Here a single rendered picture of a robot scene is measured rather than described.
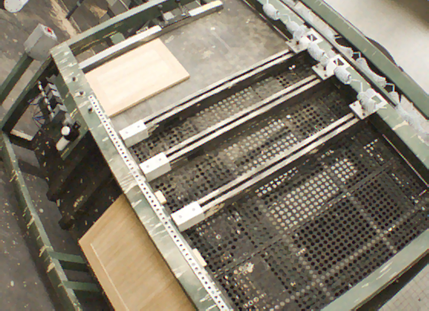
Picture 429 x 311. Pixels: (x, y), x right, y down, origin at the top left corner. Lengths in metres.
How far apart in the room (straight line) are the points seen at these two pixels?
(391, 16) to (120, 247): 6.19
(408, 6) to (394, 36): 0.60
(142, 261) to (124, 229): 0.21
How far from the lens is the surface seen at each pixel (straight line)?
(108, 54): 2.95
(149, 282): 2.50
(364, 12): 8.07
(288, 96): 2.55
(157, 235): 2.19
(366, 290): 2.10
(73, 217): 2.88
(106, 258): 2.70
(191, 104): 2.53
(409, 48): 7.63
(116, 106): 2.68
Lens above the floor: 1.72
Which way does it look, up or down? 13 degrees down
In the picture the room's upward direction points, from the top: 45 degrees clockwise
